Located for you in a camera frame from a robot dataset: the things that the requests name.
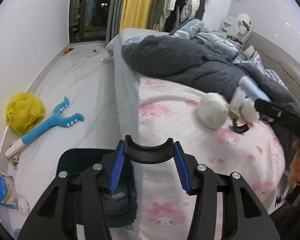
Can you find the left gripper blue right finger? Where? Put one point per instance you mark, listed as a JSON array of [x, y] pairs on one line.
[[183, 173]]

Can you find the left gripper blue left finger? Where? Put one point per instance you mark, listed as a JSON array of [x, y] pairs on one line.
[[116, 167]]

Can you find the white sock ball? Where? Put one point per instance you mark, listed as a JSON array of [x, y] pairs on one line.
[[213, 110], [248, 112]]

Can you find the black white tissue pack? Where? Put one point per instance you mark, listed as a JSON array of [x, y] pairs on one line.
[[116, 203]]

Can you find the blue tissue pack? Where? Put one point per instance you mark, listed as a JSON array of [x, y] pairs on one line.
[[251, 89]]

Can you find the dark teal trash bin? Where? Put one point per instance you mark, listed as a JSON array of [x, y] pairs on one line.
[[88, 171]]

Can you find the person's right hand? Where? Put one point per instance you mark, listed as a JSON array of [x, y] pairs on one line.
[[294, 176]]

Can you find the blue plush slingshot toy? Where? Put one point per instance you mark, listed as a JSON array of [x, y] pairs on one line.
[[55, 119]]

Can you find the pink cartoon bed sheet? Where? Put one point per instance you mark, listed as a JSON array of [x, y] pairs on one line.
[[151, 111]]

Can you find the grey upholstered headboard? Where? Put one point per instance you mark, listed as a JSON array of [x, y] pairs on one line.
[[275, 58]]

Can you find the grey mattress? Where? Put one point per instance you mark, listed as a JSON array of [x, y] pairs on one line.
[[122, 79]]

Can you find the yellow plastic bag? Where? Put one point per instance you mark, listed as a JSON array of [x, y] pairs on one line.
[[23, 112]]

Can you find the dark grey fleece blanket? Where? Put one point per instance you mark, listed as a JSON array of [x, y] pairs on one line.
[[191, 64]]

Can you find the white dressing table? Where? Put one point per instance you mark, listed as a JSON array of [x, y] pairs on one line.
[[227, 30]]

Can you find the blue snack bag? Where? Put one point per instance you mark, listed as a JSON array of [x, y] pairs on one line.
[[7, 191]]

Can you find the light blue patterned blanket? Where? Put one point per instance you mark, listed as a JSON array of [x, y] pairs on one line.
[[196, 31]]

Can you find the grey curtain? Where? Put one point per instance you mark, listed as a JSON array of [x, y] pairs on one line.
[[113, 23]]

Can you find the dark balcony door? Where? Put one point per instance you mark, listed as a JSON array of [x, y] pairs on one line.
[[88, 20]]

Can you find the yellow curtain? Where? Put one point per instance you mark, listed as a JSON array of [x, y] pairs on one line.
[[135, 14]]

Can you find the hanging clothes on rack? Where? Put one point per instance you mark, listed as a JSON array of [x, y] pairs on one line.
[[165, 15]]

